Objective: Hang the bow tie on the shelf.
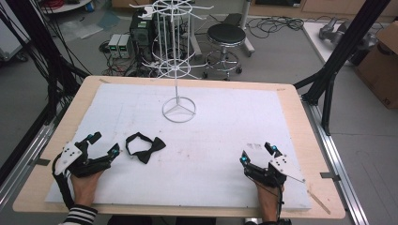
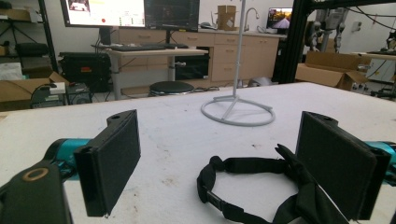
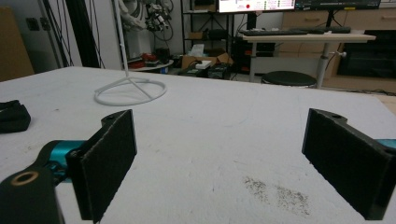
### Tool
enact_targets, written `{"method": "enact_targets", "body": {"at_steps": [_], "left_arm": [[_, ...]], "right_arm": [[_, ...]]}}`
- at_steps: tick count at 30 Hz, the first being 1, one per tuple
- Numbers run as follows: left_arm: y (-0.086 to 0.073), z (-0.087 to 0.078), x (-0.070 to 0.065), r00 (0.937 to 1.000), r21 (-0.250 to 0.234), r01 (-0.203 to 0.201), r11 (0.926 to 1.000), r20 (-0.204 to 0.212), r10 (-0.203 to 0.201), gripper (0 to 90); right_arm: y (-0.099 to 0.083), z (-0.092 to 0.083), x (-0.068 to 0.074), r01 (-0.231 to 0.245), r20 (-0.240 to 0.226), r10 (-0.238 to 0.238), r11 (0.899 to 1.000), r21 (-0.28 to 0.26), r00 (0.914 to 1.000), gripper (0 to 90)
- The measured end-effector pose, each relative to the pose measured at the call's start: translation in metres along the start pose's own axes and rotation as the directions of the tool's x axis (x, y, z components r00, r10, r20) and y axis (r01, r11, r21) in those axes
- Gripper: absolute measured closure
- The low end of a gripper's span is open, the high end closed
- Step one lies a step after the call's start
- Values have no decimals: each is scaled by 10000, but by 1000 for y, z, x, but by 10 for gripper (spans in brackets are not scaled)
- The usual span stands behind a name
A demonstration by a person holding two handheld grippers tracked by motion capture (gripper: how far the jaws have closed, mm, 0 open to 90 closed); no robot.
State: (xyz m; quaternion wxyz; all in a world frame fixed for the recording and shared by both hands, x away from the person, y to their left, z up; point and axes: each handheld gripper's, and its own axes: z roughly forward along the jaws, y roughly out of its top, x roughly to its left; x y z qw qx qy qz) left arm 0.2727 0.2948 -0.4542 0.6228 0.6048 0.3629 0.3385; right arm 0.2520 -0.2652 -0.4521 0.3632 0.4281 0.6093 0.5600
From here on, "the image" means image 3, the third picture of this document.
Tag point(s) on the computer monitor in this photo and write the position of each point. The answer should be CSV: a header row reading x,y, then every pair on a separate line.
x,y
256,5

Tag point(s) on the brown board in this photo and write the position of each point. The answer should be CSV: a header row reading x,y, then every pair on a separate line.
x,y
14,46

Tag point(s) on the black keyboard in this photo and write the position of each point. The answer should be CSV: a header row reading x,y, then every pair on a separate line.
x,y
274,32

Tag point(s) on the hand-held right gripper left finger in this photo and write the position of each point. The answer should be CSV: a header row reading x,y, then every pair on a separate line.
x,y
104,165

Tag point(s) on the round white table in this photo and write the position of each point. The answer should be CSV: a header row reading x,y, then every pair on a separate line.
x,y
151,66

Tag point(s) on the wooden desk with metal legs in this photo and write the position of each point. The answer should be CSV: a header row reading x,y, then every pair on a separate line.
x,y
311,39

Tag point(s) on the black round stool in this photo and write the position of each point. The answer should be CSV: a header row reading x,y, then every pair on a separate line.
x,y
289,78

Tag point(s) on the black cloth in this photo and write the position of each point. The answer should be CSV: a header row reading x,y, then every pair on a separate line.
x,y
12,116

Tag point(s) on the cardboard box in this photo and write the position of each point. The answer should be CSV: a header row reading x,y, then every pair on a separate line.
x,y
204,59

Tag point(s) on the black metal shelf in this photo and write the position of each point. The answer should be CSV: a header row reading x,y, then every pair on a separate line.
x,y
208,28

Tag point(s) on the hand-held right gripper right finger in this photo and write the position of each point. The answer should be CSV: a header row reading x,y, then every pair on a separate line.
x,y
345,161

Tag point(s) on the dark monitor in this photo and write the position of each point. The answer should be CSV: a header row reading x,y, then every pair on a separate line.
x,y
337,3

